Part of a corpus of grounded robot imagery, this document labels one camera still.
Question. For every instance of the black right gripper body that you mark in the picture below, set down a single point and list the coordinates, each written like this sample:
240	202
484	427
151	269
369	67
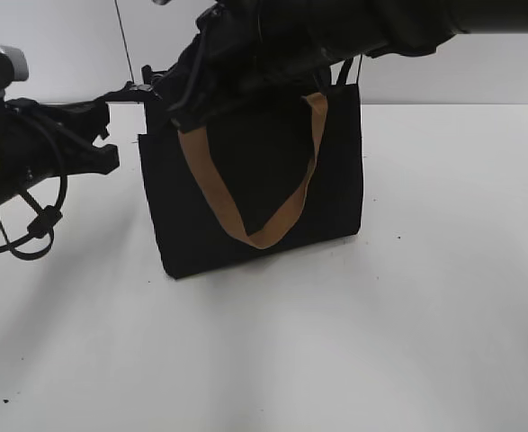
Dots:
243	50

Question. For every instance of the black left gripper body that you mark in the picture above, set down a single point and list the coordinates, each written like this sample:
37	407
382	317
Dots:
42	136

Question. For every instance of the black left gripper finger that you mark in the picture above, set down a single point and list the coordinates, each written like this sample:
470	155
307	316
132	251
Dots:
89	159
131	93

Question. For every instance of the black tote bag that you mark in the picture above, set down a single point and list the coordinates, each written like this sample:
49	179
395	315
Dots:
261	151

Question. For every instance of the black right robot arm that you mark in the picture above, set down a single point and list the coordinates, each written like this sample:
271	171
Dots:
346	29

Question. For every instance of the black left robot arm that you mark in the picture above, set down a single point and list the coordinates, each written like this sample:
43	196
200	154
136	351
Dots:
10	188

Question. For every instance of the tan front bag handle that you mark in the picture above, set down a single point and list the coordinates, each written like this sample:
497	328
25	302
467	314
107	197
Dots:
196	151

